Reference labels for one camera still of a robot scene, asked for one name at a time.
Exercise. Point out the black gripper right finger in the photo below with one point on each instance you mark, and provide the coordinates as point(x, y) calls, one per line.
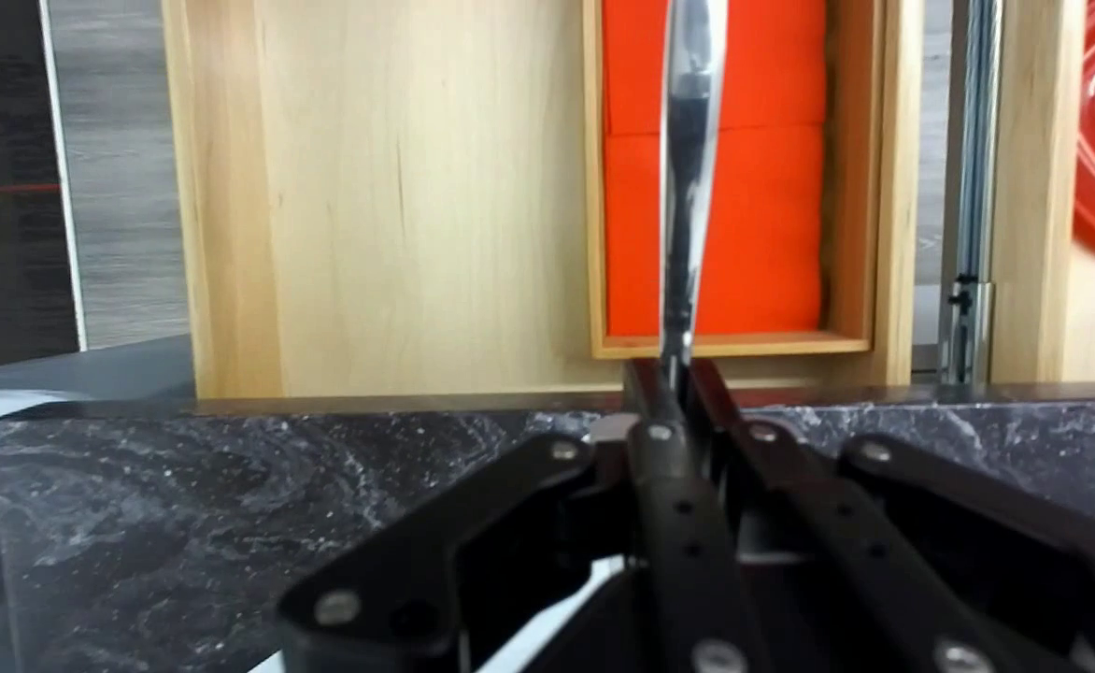
point(867, 535)

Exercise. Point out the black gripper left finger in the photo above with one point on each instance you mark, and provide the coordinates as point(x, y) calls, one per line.
point(681, 549)

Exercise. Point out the silver metal fork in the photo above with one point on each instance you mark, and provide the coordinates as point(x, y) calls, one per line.
point(693, 173)

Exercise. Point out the wooden drawer with red lid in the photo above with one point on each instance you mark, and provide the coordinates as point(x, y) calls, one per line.
point(1033, 189)

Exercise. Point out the wooden drawer organizer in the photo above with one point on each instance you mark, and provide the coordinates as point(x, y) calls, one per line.
point(382, 200)

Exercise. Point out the orange cloth liner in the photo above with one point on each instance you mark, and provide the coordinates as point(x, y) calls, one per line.
point(763, 212)

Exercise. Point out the wooden tray insert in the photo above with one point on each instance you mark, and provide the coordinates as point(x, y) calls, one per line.
point(850, 189)

